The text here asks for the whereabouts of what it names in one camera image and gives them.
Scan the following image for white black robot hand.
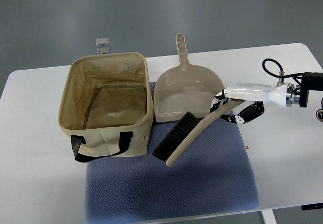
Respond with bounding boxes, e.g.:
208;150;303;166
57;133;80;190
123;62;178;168
210;83;296;124

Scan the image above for beige hand broom black bristles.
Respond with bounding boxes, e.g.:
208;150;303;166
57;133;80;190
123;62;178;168
152;99;243;167

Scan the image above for beige plastic dustpan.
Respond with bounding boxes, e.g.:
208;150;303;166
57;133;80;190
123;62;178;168
153;34;224;123

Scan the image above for blue textured cushion mat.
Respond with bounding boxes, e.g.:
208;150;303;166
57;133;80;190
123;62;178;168
85;119;259;223

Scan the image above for black table control box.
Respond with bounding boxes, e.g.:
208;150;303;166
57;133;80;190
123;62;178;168
301;203;323;211

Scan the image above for metal floor plate lower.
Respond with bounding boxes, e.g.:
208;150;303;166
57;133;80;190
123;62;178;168
96;47;110;54

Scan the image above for yellow fabric bag black handle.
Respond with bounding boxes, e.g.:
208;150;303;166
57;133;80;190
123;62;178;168
58;52;154;162

